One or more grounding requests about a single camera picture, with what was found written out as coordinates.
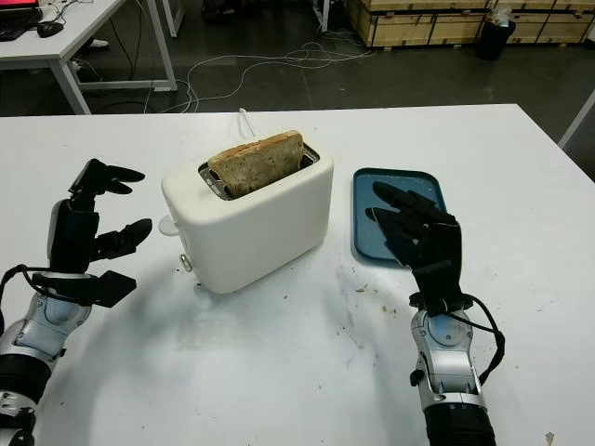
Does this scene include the blue plastic tray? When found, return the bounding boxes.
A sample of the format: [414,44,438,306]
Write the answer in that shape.
[350,166,455,271]

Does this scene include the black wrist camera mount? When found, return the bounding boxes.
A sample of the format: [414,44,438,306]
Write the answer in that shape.
[32,269,138,308]
[407,293,475,311]

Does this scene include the white toaster power cord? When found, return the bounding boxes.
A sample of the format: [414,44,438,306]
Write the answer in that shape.
[237,107,257,139]

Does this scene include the white floor cable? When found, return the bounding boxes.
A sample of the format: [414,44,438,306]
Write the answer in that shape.
[184,41,376,112]

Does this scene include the black trash bin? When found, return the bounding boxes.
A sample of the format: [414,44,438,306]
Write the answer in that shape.
[476,16,517,60]

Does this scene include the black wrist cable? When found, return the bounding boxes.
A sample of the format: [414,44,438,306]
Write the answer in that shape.
[445,296,508,387]
[0,264,52,326]

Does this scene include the stacked wooden crates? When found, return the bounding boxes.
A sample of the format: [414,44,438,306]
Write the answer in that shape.
[343,0,595,48]

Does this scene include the white desk frame leg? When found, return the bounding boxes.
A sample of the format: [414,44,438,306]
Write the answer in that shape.
[313,0,331,33]

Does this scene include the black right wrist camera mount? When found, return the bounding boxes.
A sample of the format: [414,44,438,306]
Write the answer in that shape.
[407,293,475,311]

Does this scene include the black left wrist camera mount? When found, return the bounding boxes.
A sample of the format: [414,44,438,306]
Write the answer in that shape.
[32,269,138,308]

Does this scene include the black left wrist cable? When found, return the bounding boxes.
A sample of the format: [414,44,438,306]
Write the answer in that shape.
[0,264,52,326]

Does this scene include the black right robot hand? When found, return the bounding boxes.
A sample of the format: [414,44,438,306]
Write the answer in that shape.
[365,180,466,315]

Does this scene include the white office desk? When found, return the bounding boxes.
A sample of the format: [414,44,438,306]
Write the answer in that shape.
[0,0,178,115]

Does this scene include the black laptop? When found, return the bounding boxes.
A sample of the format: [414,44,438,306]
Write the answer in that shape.
[0,0,44,42]

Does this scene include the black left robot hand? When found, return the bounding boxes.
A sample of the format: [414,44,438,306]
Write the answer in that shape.
[47,158,153,276]

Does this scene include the brown bread slice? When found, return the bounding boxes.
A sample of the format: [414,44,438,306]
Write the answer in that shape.
[207,130,304,199]

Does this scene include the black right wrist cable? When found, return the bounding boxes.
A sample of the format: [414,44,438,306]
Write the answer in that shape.
[445,296,508,387]

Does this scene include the white two-slot toaster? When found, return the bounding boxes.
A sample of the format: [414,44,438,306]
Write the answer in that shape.
[157,131,335,295]

